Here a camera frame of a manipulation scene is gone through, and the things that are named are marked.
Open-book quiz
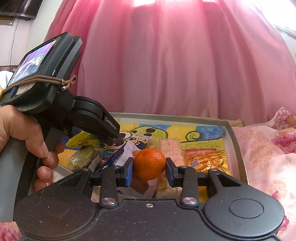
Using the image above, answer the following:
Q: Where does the left hand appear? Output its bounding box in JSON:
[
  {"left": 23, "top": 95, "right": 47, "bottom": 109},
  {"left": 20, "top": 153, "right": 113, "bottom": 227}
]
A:
[{"left": 0, "top": 105, "right": 64, "bottom": 191}]

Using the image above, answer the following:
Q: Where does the green gold snack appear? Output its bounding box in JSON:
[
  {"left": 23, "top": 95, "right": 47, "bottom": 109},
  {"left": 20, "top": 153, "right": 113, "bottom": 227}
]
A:
[{"left": 68, "top": 146, "right": 98, "bottom": 170}]

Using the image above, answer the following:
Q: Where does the sausage packet clear white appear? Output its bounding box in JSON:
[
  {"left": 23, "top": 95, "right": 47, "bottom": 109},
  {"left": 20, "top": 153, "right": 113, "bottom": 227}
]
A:
[{"left": 96, "top": 141, "right": 157, "bottom": 199}]

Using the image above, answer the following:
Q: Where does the brown elastic cord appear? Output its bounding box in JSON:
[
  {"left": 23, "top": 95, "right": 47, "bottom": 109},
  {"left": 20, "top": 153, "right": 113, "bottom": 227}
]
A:
[{"left": 0, "top": 75, "right": 77, "bottom": 95}]

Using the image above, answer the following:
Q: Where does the white blue yellow sachet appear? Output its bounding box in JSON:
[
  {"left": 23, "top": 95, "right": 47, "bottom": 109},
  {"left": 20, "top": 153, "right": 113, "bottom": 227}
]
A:
[{"left": 128, "top": 135, "right": 153, "bottom": 150}]

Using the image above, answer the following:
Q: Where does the blue orange snack packet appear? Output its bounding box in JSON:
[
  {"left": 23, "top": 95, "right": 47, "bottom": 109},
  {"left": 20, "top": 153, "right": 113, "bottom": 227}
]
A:
[{"left": 66, "top": 131, "right": 104, "bottom": 149}]

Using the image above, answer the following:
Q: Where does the grey cardboard tray box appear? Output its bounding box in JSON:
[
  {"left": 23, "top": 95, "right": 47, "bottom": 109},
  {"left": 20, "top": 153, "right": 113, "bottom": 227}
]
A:
[{"left": 28, "top": 112, "right": 249, "bottom": 202}]

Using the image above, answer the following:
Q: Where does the pink floral bed sheet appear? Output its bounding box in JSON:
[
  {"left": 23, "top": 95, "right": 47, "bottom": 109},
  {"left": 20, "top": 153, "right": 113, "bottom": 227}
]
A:
[{"left": 0, "top": 106, "right": 296, "bottom": 241}]

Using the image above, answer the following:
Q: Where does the rice cracker bar packet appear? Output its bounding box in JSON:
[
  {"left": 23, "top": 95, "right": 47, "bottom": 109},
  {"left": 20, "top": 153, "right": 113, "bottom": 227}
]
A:
[{"left": 156, "top": 139, "right": 185, "bottom": 199}]

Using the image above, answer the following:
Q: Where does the wall television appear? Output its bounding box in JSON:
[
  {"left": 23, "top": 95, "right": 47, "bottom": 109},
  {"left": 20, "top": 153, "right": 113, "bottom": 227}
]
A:
[{"left": 0, "top": 0, "right": 43, "bottom": 20}]

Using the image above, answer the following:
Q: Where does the pink curtain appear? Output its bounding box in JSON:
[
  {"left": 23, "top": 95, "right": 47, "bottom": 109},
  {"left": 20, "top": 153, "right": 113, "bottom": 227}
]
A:
[{"left": 46, "top": 1, "right": 295, "bottom": 125}]

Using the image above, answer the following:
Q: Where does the orange mandarin fruit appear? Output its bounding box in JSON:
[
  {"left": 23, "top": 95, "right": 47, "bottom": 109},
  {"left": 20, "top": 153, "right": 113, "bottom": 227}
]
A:
[{"left": 133, "top": 148, "right": 166, "bottom": 181}]

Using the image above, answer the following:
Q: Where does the golden yellow snack packet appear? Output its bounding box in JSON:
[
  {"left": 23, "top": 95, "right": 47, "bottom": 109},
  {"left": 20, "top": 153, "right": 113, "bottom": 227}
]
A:
[{"left": 184, "top": 148, "right": 231, "bottom": 175}]

